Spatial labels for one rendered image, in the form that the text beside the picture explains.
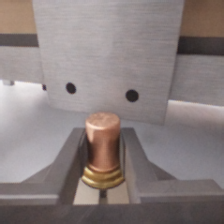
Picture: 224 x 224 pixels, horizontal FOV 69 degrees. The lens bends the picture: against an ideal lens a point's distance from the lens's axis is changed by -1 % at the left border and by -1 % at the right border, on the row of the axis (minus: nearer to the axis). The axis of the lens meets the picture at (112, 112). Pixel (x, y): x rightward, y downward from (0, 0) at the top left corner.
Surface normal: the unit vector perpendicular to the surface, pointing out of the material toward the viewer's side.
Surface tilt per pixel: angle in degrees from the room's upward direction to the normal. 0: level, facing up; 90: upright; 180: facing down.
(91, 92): 90
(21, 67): 90
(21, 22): 90
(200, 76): 90
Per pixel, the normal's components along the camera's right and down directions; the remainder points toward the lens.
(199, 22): -0.32, 0.42
